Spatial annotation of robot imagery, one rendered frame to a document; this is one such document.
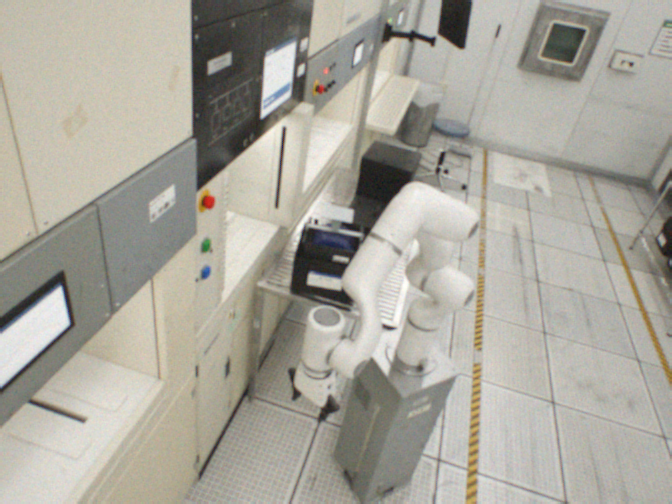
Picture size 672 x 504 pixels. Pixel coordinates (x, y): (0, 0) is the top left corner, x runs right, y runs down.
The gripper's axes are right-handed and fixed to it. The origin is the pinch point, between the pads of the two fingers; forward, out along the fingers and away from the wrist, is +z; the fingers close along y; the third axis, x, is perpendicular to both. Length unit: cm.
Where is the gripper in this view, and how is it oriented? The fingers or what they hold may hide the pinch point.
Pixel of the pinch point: (309, 406)
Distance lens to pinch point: 132.3
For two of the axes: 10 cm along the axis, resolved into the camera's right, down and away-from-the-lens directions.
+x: -6.4, 3.6, -6.8
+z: -1.5, 8.1, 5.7
